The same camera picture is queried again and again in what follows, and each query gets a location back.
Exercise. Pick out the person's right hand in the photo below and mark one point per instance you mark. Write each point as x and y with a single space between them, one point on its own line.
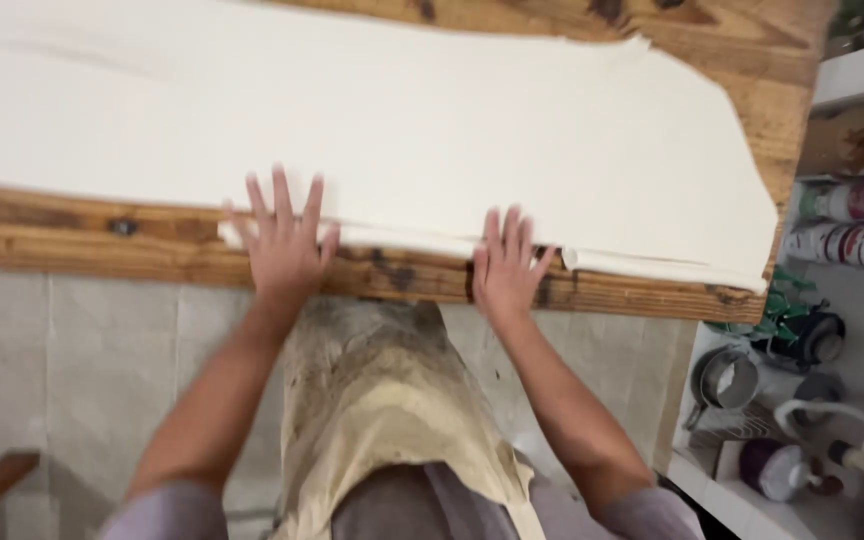
505 277

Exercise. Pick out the person's left hand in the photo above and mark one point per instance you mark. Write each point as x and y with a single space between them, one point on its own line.
286 259

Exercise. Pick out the large white dough sheet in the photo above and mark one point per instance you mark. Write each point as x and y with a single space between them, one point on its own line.
402 127

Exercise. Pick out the stained beige apron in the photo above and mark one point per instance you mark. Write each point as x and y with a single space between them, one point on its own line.
387 405

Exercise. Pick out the lilac grey shirt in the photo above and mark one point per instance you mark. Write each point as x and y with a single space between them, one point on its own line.
417 510

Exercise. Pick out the white shelf with kitchenware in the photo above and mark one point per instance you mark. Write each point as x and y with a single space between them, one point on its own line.
799 360

